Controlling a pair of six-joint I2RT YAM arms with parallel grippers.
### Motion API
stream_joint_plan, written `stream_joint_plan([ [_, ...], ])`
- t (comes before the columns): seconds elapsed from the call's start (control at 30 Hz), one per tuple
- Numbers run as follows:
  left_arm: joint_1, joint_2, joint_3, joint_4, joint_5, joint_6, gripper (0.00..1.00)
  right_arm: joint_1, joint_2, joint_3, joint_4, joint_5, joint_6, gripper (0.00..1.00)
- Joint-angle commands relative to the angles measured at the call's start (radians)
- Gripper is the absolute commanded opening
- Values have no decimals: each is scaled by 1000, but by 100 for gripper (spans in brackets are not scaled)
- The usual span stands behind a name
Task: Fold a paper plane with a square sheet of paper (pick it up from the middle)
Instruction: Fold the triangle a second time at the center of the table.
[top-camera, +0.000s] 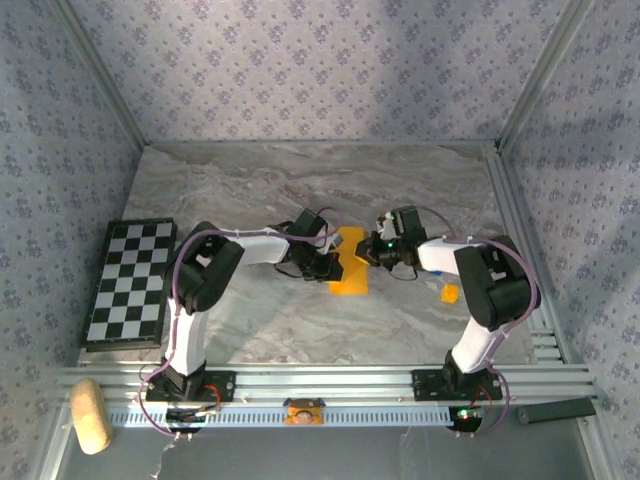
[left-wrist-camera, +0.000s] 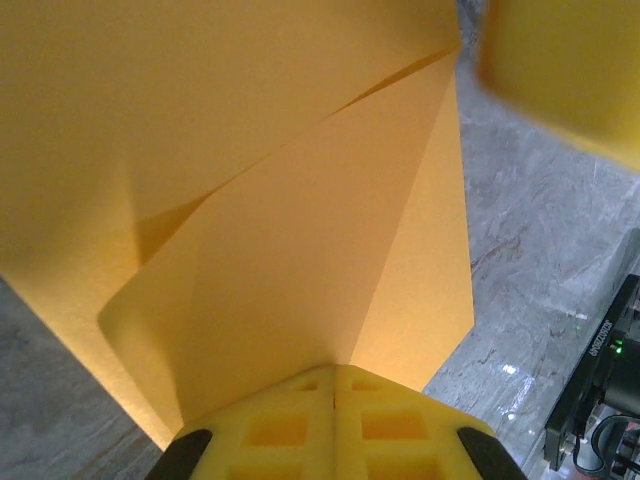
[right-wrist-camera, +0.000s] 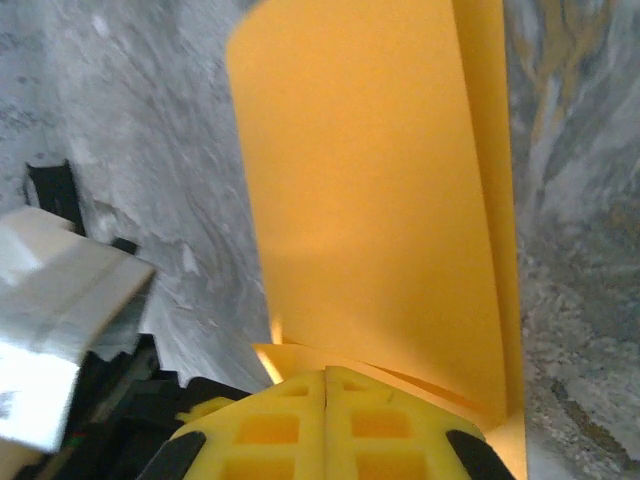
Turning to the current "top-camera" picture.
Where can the orange cloth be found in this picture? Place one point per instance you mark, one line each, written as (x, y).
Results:
(350, 280)

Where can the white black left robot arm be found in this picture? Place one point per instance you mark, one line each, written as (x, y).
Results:
(187, 340)

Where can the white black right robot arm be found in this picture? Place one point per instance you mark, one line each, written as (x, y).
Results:
(475, 345)

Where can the small orange block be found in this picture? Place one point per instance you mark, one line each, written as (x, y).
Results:
(449, 293)

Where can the thin aluminium edge strip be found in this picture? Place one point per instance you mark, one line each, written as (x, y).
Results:
(320, 143)

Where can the black white chessboard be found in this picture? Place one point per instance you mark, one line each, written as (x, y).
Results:
(125, 280)

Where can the small black circuit board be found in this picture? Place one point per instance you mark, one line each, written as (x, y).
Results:
(465, 417)
(182, 415)

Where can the black flat bar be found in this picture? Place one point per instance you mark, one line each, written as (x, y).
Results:
(555, 411)

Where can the tan sponge block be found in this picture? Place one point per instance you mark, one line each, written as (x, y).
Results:
(90, 415)

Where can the aluminium side rail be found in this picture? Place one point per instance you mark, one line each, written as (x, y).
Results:
(507, 200)

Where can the wide aluminium mounting rail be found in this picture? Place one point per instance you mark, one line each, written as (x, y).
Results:
(325, 382)

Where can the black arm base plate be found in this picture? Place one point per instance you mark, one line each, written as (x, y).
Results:
(425, 385)
(220, 387)

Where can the aluminium frame post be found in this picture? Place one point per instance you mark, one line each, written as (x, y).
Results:
(545, 70)

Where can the aluminium frame rail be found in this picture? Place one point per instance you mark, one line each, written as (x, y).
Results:
(52, 450)
(602, 450)

